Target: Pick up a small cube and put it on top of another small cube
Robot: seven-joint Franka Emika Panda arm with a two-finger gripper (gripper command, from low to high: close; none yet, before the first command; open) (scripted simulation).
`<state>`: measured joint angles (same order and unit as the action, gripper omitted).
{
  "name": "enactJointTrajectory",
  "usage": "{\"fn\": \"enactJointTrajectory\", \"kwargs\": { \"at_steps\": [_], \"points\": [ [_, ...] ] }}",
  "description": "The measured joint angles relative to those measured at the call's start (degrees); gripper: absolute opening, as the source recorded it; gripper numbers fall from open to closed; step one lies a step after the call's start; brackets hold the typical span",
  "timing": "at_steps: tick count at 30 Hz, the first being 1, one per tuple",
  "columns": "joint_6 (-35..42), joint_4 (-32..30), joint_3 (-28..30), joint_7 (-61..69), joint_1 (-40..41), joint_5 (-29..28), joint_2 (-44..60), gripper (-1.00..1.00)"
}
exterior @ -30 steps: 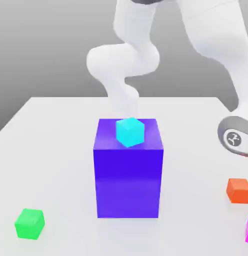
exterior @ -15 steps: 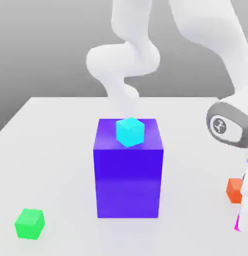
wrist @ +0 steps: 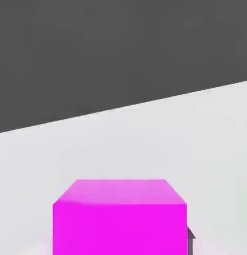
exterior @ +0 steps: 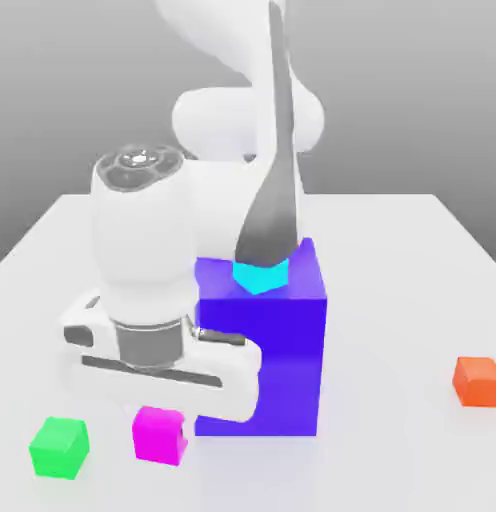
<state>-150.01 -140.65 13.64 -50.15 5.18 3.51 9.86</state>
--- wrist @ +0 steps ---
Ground small magenta cube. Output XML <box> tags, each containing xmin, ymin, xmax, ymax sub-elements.
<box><xmin>52</xmin><ymin>179</ymin><xmax>188</xmax><ymax>255</ymax></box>

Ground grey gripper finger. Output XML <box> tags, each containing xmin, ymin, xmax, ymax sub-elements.
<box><xmin>187</xmin><ymin>226</ymin><xmax>197</xmax><ymax>255</ymax></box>

